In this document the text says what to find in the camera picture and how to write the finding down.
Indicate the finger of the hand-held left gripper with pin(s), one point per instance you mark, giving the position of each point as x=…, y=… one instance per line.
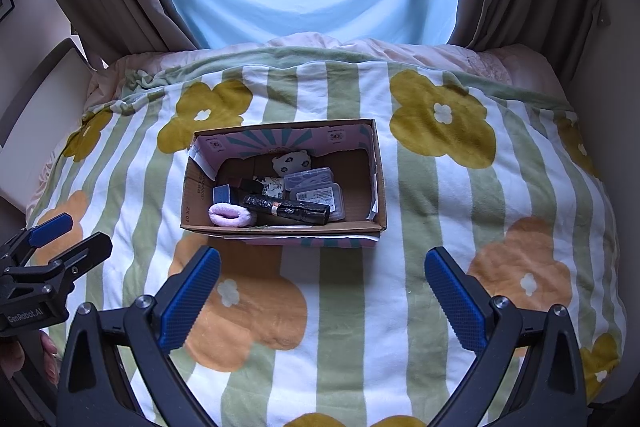
x=50, y=227
x=87, y=249

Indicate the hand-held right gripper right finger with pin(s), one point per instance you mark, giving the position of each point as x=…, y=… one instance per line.
x=457, y=299

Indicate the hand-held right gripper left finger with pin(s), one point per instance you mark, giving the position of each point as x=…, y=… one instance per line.
x=190, y=297

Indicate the blue cosmetic box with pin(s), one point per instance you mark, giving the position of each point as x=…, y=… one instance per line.
x=227, y=196

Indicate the black packet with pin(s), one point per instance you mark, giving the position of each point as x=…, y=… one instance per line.
x=290, y=209

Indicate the pink printed cardboard box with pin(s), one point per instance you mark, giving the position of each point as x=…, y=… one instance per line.
x=360, y=187

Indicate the clear plastic box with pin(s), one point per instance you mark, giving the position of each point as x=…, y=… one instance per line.
x=317, y=199
x=307, y=178

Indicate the white panda print sock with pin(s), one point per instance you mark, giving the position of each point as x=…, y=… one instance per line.
x=290, y=163

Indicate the person's left hand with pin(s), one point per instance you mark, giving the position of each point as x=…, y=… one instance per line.
x=50, y=349

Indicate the striped floral blanket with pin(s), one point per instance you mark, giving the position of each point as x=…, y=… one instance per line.
x=450, y=217

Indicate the white headboard panel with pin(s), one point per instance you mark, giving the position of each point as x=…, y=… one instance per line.
x=40, y=122

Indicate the pink duvet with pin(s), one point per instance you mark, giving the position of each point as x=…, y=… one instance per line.
x=320, y=43

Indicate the wall picture frame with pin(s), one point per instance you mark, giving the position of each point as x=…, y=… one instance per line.
x=6, y=4

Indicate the white wall switch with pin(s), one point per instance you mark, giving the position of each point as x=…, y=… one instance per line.
x=603, y=14

